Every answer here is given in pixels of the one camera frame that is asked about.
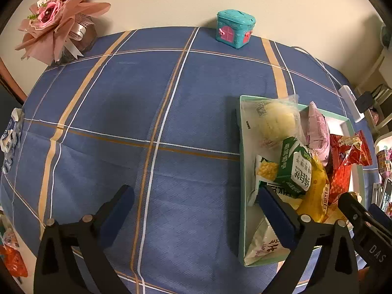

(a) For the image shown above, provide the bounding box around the red patterned snack packet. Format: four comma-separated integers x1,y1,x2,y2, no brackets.
328,165,352,204

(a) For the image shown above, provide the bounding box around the yellow soft bread packet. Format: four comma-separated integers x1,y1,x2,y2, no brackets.
296,154,330,223

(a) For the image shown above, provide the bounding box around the brown-white milk biscuit packet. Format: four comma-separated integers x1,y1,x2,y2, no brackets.
244,218,290,266

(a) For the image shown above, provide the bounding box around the red chip snack packet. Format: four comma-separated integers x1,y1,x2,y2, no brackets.
330,130,373,169

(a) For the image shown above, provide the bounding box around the green-white biscuit packet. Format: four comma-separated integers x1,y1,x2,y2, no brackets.
275,137,312,198

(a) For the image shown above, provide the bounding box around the pink snack packet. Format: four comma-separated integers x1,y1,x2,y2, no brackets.
306,102,330,166

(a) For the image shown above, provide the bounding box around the smartphone on stand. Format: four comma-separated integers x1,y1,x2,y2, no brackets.
380,178,392,212

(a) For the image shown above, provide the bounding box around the white tray with green rim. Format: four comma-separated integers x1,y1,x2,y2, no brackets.
236,95,366,268

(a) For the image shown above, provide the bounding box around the blue checked tablecloth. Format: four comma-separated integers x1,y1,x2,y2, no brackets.
0,26,381,294

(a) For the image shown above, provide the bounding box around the crumpled blue-white wrapper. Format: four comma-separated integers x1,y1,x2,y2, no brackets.
1,108,25,174

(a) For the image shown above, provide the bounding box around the cream plastic shelf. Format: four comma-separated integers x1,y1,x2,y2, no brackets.
358,24,392,147

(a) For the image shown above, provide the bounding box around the black charger plug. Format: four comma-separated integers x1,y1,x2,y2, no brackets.
355,91,375,113

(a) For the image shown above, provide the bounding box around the white power strip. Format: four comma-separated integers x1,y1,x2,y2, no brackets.
339,85,365,123

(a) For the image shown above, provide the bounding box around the clear-wrapped round bread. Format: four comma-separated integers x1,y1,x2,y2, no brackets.
240,94,306,147

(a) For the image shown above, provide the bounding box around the pink flower bouquet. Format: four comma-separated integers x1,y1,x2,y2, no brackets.
15,0,111,65

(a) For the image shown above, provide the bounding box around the teal toy house box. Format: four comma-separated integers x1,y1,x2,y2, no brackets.
215,9,257,49

